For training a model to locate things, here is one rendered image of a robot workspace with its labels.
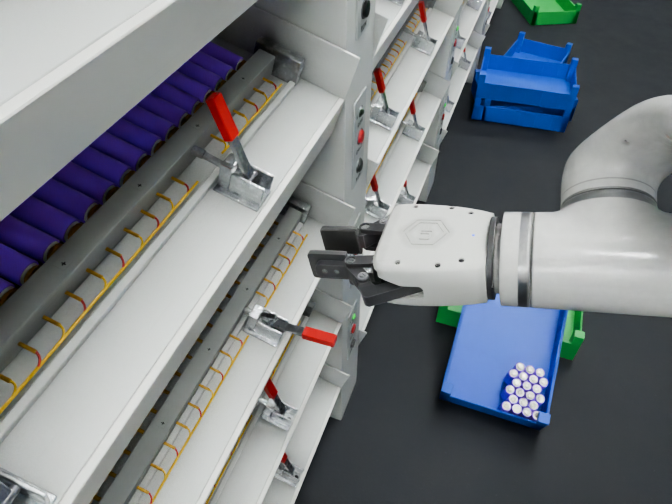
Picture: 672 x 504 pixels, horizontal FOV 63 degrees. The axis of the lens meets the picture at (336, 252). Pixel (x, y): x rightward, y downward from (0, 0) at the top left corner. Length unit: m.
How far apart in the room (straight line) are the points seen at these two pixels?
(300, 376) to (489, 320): 0.55
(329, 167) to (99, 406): 0.40
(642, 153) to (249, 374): 0.41
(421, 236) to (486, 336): 0.73
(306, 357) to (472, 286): 0.39
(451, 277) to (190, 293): 0.21
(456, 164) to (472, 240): 1.23
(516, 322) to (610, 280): 0.77
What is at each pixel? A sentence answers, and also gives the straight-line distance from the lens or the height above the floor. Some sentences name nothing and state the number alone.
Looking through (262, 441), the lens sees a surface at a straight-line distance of 0.75.
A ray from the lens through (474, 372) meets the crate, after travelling 1.19.
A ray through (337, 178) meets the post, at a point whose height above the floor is 0.60.
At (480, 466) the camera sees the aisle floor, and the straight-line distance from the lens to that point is 1.13.
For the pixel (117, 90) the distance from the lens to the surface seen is 0.28.
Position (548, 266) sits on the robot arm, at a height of 0.69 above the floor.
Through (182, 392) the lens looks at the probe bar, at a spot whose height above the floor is 0.56.
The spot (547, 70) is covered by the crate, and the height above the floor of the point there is 0.11.
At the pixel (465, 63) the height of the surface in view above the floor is 0.16.
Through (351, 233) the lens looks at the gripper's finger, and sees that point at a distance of 0.55.
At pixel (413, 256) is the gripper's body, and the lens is 0.48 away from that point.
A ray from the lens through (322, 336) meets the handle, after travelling 0.57.
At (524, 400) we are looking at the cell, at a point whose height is 0.08.
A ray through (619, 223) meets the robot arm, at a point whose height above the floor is 0.72.
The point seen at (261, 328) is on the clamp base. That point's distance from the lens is 0.59.
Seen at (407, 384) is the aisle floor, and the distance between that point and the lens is 1.18.
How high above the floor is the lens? 1.01
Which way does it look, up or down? 46 degrees down
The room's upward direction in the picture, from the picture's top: straight up
